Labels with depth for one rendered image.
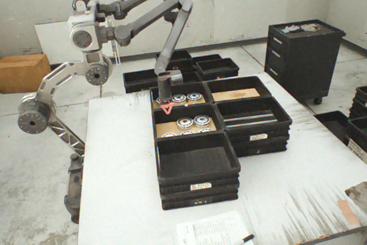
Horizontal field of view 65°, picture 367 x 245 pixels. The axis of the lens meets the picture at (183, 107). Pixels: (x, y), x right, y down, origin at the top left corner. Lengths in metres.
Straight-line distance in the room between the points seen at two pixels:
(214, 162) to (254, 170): 0.27
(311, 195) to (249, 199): 0.32
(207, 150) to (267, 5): 3.98
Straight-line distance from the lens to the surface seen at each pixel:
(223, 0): 5.00
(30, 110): 2.08
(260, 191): 1.66
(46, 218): 2.69
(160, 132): 1.82
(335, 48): 3.48
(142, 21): 1.60
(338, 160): 1.95
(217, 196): 1.55
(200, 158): 1.62
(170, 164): 1.59
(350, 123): 2.50
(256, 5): 5.26
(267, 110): 2.03
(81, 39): 1.58
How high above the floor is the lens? 1.93
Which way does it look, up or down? 33 degrees down
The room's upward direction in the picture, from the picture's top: 4 degrees counter-clockwise
